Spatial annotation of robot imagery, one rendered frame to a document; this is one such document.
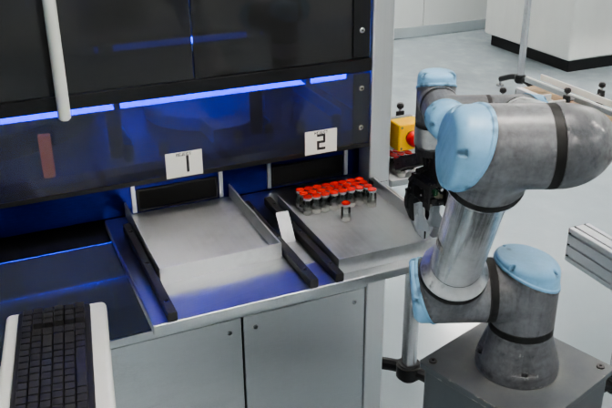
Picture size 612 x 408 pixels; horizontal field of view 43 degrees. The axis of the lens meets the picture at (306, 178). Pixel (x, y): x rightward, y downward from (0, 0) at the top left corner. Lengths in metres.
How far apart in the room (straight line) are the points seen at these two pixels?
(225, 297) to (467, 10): 6.41
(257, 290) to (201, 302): 0.11
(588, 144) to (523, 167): 0.09
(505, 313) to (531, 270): 0.09
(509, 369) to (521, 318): 0.10
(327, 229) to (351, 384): 0.66
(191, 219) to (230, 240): 0.15
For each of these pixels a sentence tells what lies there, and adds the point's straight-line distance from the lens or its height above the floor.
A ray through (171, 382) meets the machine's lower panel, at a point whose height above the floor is 0.44.
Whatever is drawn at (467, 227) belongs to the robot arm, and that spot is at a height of 1.17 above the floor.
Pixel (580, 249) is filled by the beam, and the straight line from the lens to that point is 2.63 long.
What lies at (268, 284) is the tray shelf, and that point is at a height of 0.88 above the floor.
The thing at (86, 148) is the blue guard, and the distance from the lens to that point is 1.74.
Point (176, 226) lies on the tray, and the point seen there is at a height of 0.88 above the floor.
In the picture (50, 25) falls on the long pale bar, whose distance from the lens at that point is 1.59.
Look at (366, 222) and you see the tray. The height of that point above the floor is 0.88.
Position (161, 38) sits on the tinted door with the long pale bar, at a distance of 1.71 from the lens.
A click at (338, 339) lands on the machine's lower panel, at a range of 2.20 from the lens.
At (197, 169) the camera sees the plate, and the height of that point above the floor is 1.00.
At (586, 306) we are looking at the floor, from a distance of 3.31.
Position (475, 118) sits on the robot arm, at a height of 1.36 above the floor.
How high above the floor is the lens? 1.69
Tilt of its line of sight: 23 degrees down
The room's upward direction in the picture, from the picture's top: straight up
